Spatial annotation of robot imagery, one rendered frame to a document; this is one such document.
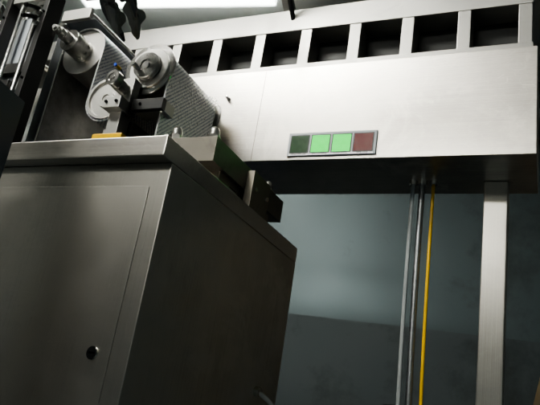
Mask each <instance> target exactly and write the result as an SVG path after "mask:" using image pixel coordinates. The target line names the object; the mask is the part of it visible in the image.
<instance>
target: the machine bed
mask: <svg viewBox="0 0 540 405"><path fill-rule="evenodd" d="M159 163H173V164H174V165H175V166H177V167H178V168H179V169H180V170H181V171H182V172H184V173H185V174H186V175H187V176H189V177H190V178H191V179H193V180H194V181H195V182H197V183H198V184H199V185H200V186H201V187H202V188H203V189H204V190H206V191H207V192H208V193H209V194H211V195H212V196H213V197H215V198H216V199H217V200H219V201H220V202H221V203H222V204H223V205H224V206H225V207H227V208H228V209H229V210H230V211H232V212H233V213H234V214H235V215H237V216H238V217H239V218H241V219H242V220H243V221H244V222H245V223H246V224H247V225H249V226H250V227H251V228H253V229H254V230H255V231H257V232H258V233H259V234H260V235H262V236H263V237H264V238H265V239H266V240H267V241H268V242H270V243H271V244H272V245H273V246H275V247H276V248H277V249H279V250H280V251H281V252H283V253H284V254H285V255H286V256H287V257H288V258H289V259H290V260H292V261H293V262H294V263H296V257H297V248H296V247H295V246H294V245H293V244H291V243H290V242H289V241H288V240H287V239H286V238H285V237H283V236H282V234H281V233H279V232H278V231H277V230H276V229H275V228H274V227H272V226H271V225H270V224H269V223H268V222H266V221H265V220H264V219H263V218H262V217H261V216H260V215H258V214H257V213H256V212H255V211H254V210H253V209H251V208H250V207H249V205H247V204H246V203H245V202H244V201H243V200H242V199H241V198H239V197H238V196H237V195H236V194H235V193H233V192H232V191H231V190H230V189H229V188H228V187H227V186H225V185H224V184H223V183H222V182H221V181H219V180H218V179H217V178H216V177H215V176H214V175H213V174H212V173H211V172H210V171H209V170H207V169H206V168H205V167H204V166H203V165H202V164H200V163H199V162H198V161H197V160H196V159H195V158H194V157H192V156H191V155H190V154H189V153H188V152H186V151H185V150H184V149H183V148H182V147H181V146H180V145H179V144H178V143H177V142H176V141H174V140H173V139H172V138H171V137H170V136H168V135H163V136H146V137H114V138H97V139H81V140H64V141H33V142H15V143H12V144H11V147H10V151H9V153H8V157H7V159H6V164H5V166H4V168H10V167H40V166H99V165H129V164H159Z"/></svg>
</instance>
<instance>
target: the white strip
mask: <svg viewBox="0 0 540 405"><path fill-rule="evenodd" d="M59 25H60V26H62V27H63V28H65V29H67V30H69V31H70V30H75V28H74V27H73V26H72V25H70V24H69V23H62V22H61V23H60V24H59ZM59 44H60V39H59V38H58V39H57V41H56V45H55V49H54V51H53V54H52V57H51V62H50V64H49V67H48V69H47V74H46V77H45V80H44V82H43V87H42V90H41V93H40V95H39V99H38V103H37V105H36V108H35V112H34V115H33V118H32V121H31V125H30V128H29V130H28V134H27V138H26V140H25V142H33V141H34V140H35V136H36V133H37V130H38V127H39V122H40V120H41V117H42V115H43V110H44V107H45V104H46V102H47V97H48V94H49V92H50V89H51V84H52V81H53V79H54V75H55V71H56V68H57V66H58V62H59V58H60V56H61V53H62V50H63V49H62V48H61V47H60V45H59Z"/></svg>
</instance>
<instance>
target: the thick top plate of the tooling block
mask: <svg viewBox="0 0 540 405"><path fill-rule="evenodd" d="M172 139H173V140H174V141H176V142H177V143H178V144H179V145H180V146H181V147H182V148H183V149H184V150H185V151H186V152H188V153H189V154H190V155H191V156H192V157H193V158H195V159H196V160H197V161H198V162H199V163H200V164H202V165H203V166H204V167H205V168H206V169H207V170H209V171H220V172H222V173H223V174H224V175H225V176H226V177H227V178H228V179H229V180H231V181H232V182H233V183H234V184H235V185H236V186H237V187H239V188H240V189H241V190H242V191H243V192H244V190H245V185H246V180H247V175H248V171H249V170H251V169H250V168H249V167H248V166H247V165H246V164H245V163H244V162H243V161H242V160H241V159H240V158H239V157H238V156H237V155H236V154H235V153H234V152H233V151H232V150H231V149H230V148H229V147H228V146H227V145H226V144H225V143H224V142H223V141H222V140H221V139H220V138H219V137H218V136H214V137H180V138H172ZM283 203H284V202H283V201H282V200H281V199H280V198H279V197H278V196H277V195H276V194H275V193H274V192H273V191H272V190H271V189H270V194H269V199H268V209H267V214H268V223H280V219H281V213H282V208H283Z"/></svg>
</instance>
